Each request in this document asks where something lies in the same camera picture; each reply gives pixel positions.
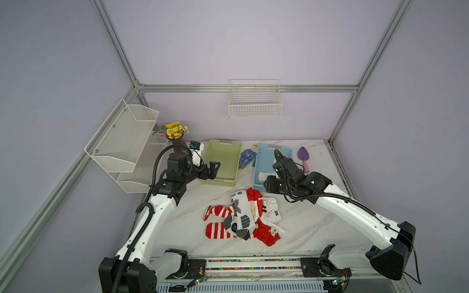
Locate white grey sport sock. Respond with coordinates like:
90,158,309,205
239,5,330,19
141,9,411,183
224,190,256,240

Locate blue plastic basket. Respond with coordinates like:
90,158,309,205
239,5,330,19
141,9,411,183
253,144,292,192

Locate white wire wall basket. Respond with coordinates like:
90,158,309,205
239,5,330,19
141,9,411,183
228,79,283,118

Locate aluminium rail bench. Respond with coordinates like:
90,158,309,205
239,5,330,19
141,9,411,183
95,252,411,293

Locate purple trowel pink handle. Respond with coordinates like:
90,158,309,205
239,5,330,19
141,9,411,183
298,147,310,174

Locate dark glass vase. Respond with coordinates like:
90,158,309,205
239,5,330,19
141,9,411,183
171,136,187,152

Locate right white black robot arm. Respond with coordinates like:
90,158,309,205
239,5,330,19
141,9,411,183
263,149,416,281

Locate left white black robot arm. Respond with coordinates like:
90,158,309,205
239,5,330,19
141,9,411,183
98,141,221,293

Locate yellow flower bouquet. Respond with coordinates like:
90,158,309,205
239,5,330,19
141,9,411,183
156,122,189,140

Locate green plastic basket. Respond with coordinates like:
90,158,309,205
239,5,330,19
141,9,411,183
201,139,242,188

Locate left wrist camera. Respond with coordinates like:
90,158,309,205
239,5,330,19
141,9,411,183
189,141,204,164

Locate red white striped santa sock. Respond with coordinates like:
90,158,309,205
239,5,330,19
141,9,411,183
205,223,236,239

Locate white two-tier mesh shelf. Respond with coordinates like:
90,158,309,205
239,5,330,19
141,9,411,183
84,100,168,194

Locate blue dotted work glove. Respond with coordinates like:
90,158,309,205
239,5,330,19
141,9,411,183
238,148,257,169

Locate red snowflake sock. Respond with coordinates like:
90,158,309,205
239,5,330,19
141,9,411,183
246,188,266,222

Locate white sock black stripes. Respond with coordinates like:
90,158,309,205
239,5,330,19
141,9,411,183
261,197,282,224

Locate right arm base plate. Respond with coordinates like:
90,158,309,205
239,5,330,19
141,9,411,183
300,258,351,278

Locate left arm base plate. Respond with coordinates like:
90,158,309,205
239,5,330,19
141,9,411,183
166,259,207,280

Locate plain white sock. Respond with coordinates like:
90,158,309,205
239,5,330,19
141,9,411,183
257,172,271,183

